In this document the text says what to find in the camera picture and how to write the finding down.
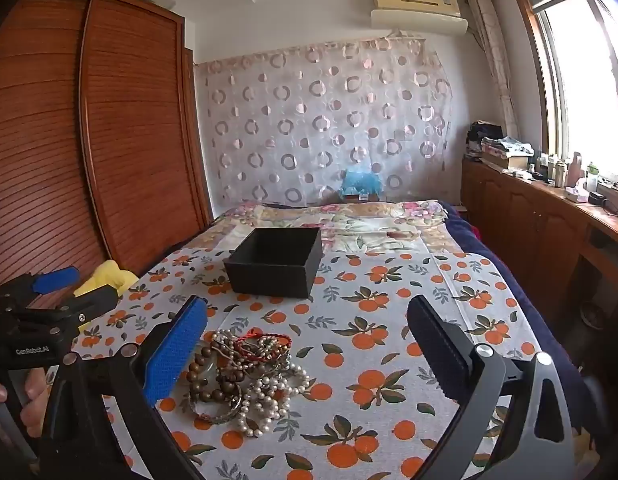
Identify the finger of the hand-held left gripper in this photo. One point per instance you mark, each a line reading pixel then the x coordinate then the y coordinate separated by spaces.
pixel 54 279
pixel 94 302

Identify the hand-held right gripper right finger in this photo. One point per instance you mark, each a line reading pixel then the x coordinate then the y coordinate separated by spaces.
pixel 434 335

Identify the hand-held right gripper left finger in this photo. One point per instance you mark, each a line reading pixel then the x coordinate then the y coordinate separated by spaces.
pixel 171 355

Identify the silver bangle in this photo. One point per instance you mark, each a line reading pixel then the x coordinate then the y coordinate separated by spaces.
pixel 224 417

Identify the black jewelry box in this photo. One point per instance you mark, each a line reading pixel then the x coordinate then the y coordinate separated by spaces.
pixel 269 280

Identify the person's left hand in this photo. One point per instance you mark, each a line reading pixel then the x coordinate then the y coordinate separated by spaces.
pixel 34 400

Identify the yellow cloth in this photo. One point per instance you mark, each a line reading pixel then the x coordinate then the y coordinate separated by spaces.
pixel 114 275

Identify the orange fruit print cloth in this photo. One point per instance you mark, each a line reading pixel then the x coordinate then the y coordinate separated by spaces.
pixel 379 310

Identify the dark blue blanket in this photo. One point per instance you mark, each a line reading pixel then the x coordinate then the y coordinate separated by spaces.
pixel 489 245

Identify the floral bedspread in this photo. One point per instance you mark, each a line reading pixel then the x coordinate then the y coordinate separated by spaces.
pixel 389 230

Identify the long wooden cabinet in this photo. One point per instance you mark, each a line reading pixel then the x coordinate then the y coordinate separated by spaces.
pixel 529 220

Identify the brown wooden wardrobe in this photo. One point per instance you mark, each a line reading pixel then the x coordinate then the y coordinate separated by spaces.
pixel 129 135

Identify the blue plush toy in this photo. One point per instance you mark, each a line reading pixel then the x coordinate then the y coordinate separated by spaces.
pixel 361 180

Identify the pile of folded clothes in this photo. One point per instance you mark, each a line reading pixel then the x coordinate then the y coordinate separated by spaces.
pixel 499 147

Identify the pink white tissue box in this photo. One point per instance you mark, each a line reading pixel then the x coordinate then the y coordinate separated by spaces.
pixel 576 194

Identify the small black device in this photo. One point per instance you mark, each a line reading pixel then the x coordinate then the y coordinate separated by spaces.
pixel 598 199

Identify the pink bottle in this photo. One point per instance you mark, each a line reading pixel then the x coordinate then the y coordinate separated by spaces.
pixel 575 170

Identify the sheer circle pattern curtain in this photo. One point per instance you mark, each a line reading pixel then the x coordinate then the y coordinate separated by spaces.
pixel 314 125

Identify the white floral window curtain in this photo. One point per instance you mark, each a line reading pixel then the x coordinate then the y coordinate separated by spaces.
pixel 494 60

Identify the window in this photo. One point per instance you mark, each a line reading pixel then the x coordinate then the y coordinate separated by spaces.
pixel 579 70

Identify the white air deflector panel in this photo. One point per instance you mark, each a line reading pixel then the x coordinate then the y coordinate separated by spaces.
pixel 419 22

